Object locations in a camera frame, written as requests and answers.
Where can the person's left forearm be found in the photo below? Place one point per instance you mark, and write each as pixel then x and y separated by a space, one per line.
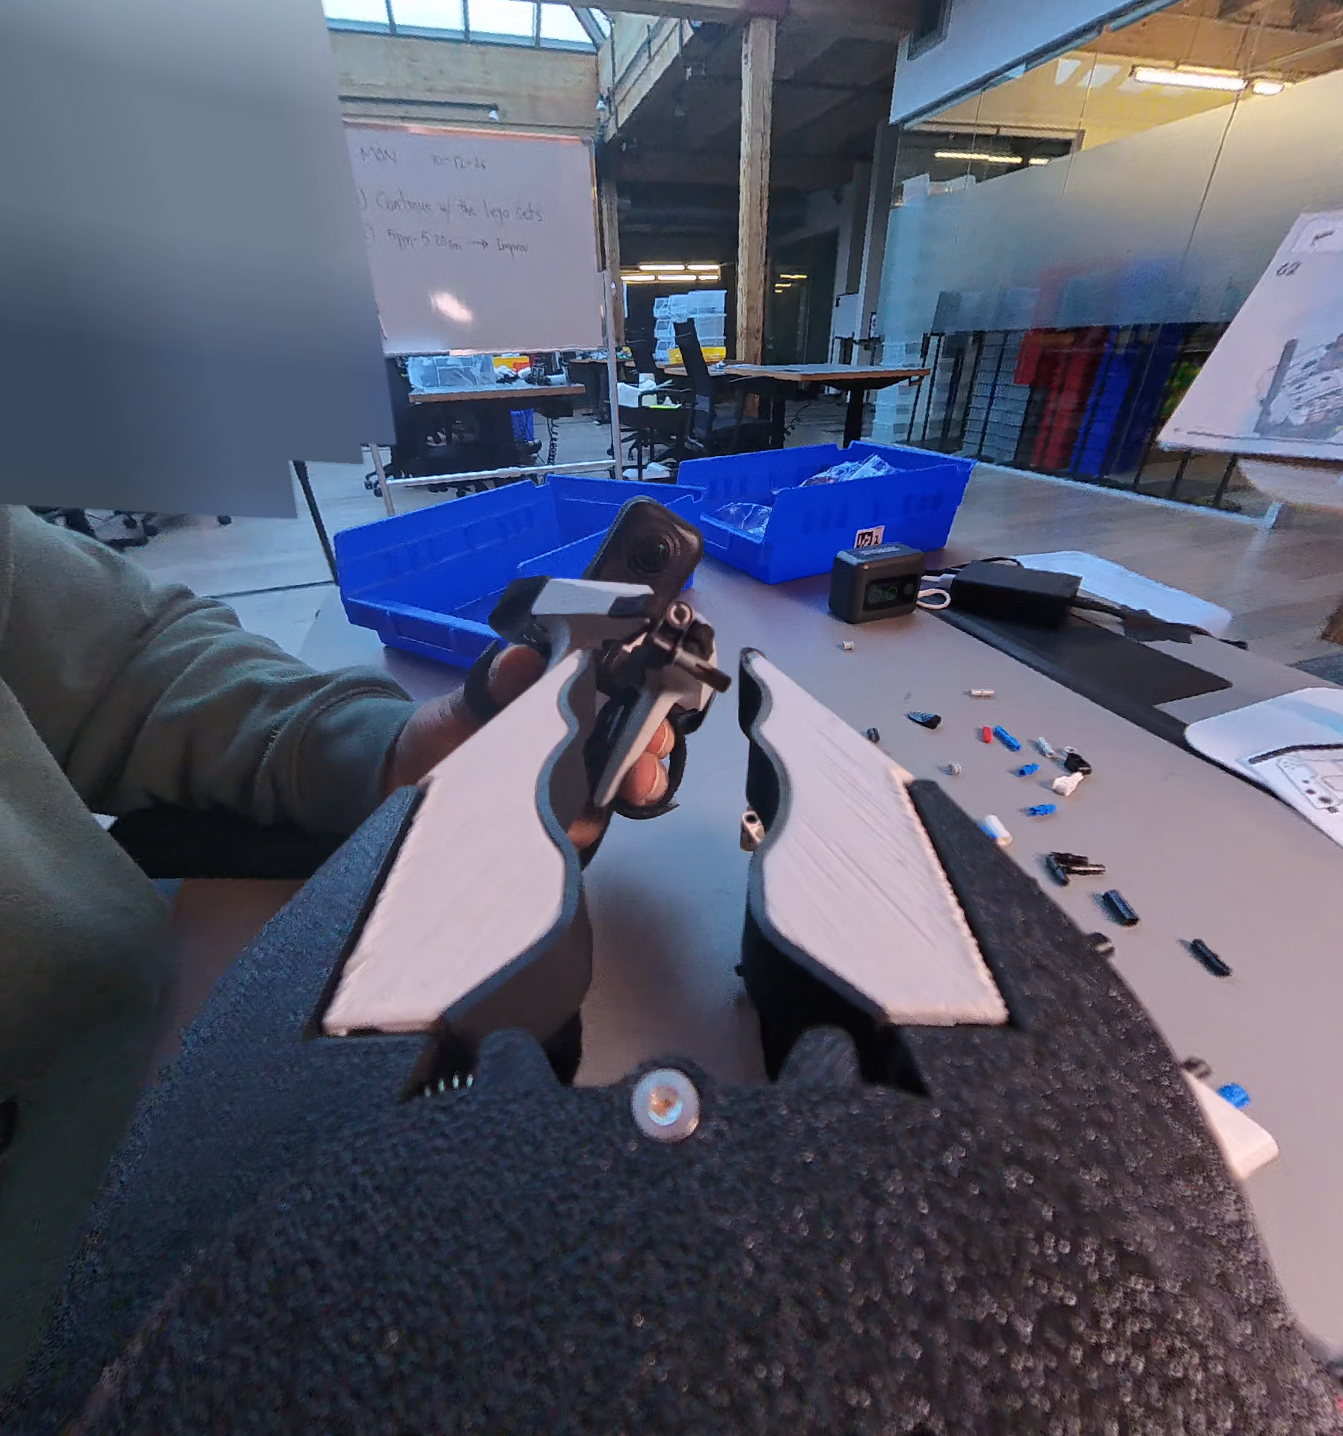
pixel 226 694

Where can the scattered small building pieces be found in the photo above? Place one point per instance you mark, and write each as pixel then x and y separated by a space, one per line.
pixel 1002 737

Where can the grey desk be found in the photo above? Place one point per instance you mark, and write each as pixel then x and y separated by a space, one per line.
pixel 677 943

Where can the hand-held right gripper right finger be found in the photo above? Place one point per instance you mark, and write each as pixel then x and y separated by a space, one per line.
pixel 873 888

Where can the white paper sheet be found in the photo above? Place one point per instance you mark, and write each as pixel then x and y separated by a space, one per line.
pixel 1130 587

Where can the person's left hand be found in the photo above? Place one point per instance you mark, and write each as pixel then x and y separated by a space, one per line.
pixel 433 729

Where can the Lego instruction booklet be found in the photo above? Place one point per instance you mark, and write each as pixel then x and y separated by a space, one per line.
pixel 1298 338

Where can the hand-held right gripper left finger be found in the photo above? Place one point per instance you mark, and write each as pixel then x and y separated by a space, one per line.
pixel 470 888

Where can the black power adapter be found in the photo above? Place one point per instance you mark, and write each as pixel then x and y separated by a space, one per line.
pixel 1014 596

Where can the wooden background desk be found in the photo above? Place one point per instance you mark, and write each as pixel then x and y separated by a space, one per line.
pixel 504 400
pixel 830 372

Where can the black box device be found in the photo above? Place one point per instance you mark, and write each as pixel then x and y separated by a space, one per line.
pixel 873 589

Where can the person's green sweatshirt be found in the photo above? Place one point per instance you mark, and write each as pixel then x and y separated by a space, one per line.
pixel 46 943

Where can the wooden pillar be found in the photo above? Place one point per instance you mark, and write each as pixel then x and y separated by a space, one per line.
pixel 756 189

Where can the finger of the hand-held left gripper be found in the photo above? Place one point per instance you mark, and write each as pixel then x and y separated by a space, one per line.
pixel 571 606

